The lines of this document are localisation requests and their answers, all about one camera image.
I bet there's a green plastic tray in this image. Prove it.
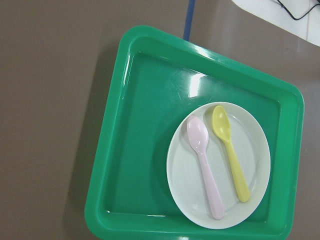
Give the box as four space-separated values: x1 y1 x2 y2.
84 26 304 240

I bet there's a yellow plastic spoon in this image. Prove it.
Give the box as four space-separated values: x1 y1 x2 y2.
211 105 251 203

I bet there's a pink plastic spoon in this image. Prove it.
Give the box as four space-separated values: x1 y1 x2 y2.
186 115 225 220

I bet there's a white round plate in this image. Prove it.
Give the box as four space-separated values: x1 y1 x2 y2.
166 102 271 230

